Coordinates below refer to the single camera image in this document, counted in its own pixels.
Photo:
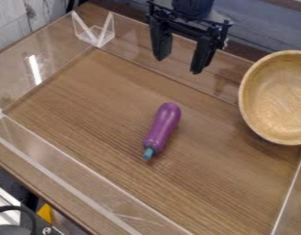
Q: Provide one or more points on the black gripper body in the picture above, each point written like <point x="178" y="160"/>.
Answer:
<point x="191" y="18"/>

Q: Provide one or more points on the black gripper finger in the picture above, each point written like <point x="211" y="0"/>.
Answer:
<point x="162" y="39"/>
<point x="205" y="53"/>

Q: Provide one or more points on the brown wooden bowl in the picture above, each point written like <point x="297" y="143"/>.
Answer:
<point x="270" y="97"/>

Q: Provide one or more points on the purple toy eggplant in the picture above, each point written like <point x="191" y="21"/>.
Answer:
<point x="165" y="124"/>

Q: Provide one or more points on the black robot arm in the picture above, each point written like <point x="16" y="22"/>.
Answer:
<point x="193" y="19"/>

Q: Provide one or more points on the yellow black device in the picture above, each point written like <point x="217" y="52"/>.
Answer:
<point x="38" y="224"/>

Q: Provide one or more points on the clear acrylic corner bracket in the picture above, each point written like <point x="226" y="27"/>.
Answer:
<point x="98" y="36"/>

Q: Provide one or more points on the clear acrylic tray wall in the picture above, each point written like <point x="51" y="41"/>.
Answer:
<point x="78" y="107"/>

